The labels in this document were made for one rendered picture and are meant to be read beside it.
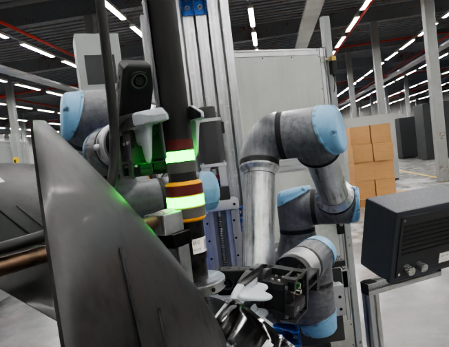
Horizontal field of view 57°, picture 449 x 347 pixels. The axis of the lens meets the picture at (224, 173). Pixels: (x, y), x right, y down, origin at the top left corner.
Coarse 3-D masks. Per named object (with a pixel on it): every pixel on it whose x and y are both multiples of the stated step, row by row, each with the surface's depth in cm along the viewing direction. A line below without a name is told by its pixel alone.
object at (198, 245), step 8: (184, 224) 46; (192, 224) 47; (200, 224) 47; (192, 232) 47; (200, 232) 47; (192, 240) 47; (200, 240) 47; (192, 248) 47; (200, 248) 47; (192, 256) 47; (200, 256) 47; (192, 264) 47; (200, 264) 47; (192, 272) 47; (200, 272) 47; (200, 280) 47; (208, 304) 48
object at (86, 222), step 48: (48, 144) 14; (48, 192) 12; (96, 192) 16; (48, 240) 11; (96, 240) 14; (144, 240) 19; (96, 288) 12; (144, 288) 16; (192, 288) 24; (96, 336) 11; (144, 336) 14; (192, 336) 20
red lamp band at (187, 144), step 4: (168, 140) 46; (172, 140) 46; (176, 140) 46; (180, 140) 46; (184, 140) 46; (188, 140) 47; (192, 140) 47; (168, 144) 46; (172, 144) 46; (176, 144) 46; (180, 144) 46; (184, 144) 46; (188, 144) 47; (192, 144) 47; (168, 148) 46; (172, 148) 46; (176, 148) 46; (180, 148) 46; (184, 148) 46; (188, 148) 46; (192, 148) 47
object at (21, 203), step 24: (0, 168) 46; (24, 168) 48; (0, 192) 42; (24, 192) 44; (0, 216) 40; (24, 216) 41; (0, 240) 38; (0, 288) 35; (24, 288) 36; (48, 288) 37; (48, 312) 36
